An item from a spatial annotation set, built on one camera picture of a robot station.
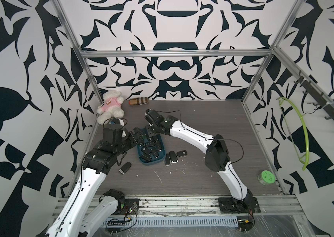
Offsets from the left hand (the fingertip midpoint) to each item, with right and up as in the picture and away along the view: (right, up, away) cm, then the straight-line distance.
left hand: (137, 132), depth 72 cm
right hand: (+4, +1, +18) cm, 18 cm away
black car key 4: (+1, -13, +20) cm, 24 cm away
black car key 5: (+7, -14, +19) cm, 25 cm away
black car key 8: (-10, -22, +15) cm, 29 cm away
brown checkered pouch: (-7, +19, +43) cm, 47 cm away
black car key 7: (+23, -15, +19) cm, 34 cm away
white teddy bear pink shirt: (-25, +14, +33) cm, 43 cm away
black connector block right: (+51, -44, -1) cm, 68 cm away
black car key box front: (+2, -17, +17) cm, 24 cm away
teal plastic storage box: (+2, -6, +26) cm, 27 cm away
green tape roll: (+67, -25, +7) cm, 72 cm away
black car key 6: (+18, -17, +17) cm, 30 cm away
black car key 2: (+3, -10, +22) cm, 25 cm away
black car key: (+7, -7, +25) cm, 27 cm away
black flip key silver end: (+15, -19, +17) cm, 29 cm away
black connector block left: (-11, -45, 0) cm, 47 cm away
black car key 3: (+9, -11, +22) cm, 26 cm away
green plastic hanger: (+74, -12, -8) cm, 75 cm away
